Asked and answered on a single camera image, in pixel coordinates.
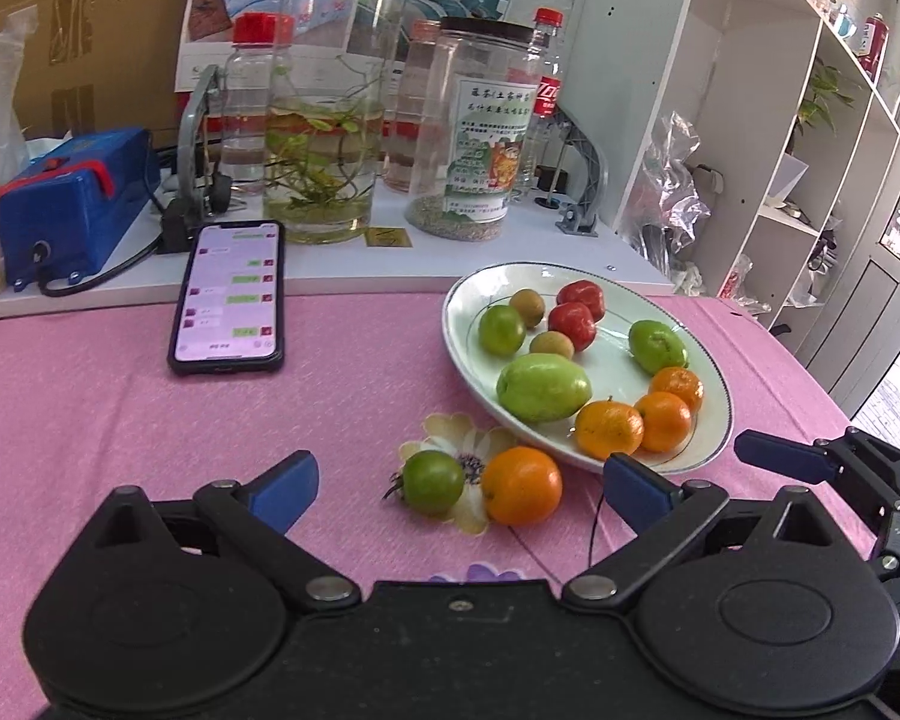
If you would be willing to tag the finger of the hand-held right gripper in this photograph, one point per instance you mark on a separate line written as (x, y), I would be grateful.
(780, 456)

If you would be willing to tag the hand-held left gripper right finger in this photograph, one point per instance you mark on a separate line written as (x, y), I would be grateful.
(637, 491)

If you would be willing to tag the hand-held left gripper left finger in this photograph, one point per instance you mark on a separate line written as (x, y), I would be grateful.
(289, 491)

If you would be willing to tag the orange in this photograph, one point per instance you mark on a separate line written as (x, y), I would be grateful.
(679, 384)
(521, 484)
(609, 429)
(667, 424)

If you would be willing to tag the white plate with dark rim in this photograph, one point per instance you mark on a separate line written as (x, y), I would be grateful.
(615, 360)

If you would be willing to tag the large green mango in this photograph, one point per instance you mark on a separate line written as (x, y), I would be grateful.
(543, 387)
(656, 346)

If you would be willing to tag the green tomato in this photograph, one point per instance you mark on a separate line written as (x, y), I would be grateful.
(433, 481)
(502, 330)

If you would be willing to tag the small yellowish round fruit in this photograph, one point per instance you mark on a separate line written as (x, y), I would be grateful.
(528, 307)
(551, 345)

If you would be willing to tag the red wax apple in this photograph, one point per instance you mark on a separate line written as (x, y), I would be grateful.
(572, 326)
(583, 294)

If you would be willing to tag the pink floral tablecloth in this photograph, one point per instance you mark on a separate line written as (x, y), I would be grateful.
(120, 420)

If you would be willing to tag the black smartphone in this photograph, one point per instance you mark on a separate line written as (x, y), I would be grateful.
(229, 292)

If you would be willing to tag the white platform board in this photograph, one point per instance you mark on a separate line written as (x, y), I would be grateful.
(345, 270)

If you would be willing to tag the small brass plate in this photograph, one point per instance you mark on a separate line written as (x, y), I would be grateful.
(388, 237)

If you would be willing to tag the white plant pot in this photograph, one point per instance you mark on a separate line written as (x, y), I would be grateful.
(786, 180)

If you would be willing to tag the black power plug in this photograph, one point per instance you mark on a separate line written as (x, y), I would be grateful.
(176, 229)

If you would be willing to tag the crumpled clear plastic bag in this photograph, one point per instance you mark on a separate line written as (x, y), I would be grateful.
(671, 187)

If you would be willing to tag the green water plant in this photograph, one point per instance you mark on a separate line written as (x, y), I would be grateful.
(307, 180)

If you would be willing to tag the small black box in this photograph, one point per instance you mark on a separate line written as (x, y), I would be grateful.
(555, 180)

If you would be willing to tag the blue machine box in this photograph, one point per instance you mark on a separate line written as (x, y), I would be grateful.
(67, 202)

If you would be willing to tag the green potted plant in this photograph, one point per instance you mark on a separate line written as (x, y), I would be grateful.
(825, 94)

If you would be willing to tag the labelled clear jar black lid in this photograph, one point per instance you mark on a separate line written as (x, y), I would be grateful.
(480, 150)

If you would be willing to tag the clear bottle with red cap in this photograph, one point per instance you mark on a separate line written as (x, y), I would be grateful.
(251, 112)

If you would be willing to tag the white shelf unit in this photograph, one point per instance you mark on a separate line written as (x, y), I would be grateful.
(727, 52)

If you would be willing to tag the cola bottle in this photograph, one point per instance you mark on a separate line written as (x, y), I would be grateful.
(546, 90)

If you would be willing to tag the red spray bottle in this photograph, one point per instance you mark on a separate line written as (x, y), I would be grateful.
(872, 45)

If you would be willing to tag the tall glass vase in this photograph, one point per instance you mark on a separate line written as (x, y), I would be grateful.
(330, 52)

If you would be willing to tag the brown cardboard box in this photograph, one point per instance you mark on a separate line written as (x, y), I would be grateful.
(82, 15)

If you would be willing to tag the grey metal bracket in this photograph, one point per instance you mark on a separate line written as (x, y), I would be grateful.
(189, 120)
(592, 165)

